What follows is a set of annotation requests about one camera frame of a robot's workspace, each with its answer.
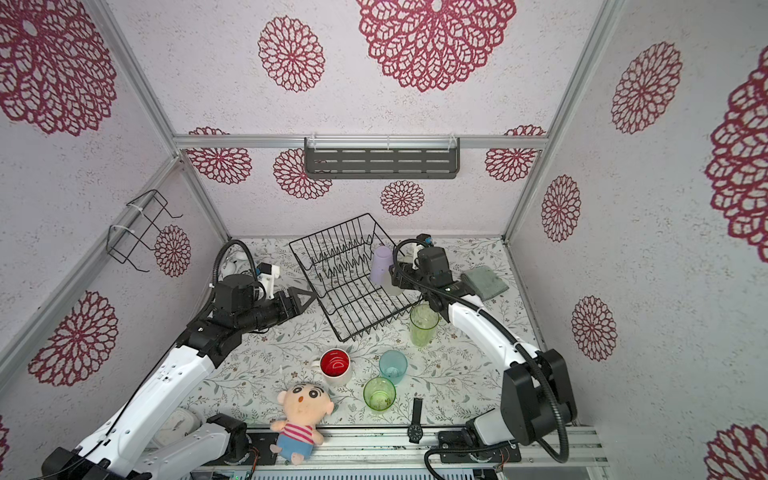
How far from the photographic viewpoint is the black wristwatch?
2.54ft

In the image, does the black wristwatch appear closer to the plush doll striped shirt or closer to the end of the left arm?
the plush doll striped shirt

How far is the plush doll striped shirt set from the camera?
0.70m

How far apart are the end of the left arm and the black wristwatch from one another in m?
0.42

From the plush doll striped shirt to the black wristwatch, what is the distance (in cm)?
22

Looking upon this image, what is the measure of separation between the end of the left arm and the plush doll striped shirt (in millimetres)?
217

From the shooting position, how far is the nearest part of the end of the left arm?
0.65 meters

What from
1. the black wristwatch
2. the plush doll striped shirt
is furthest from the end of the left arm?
the black wristwatch
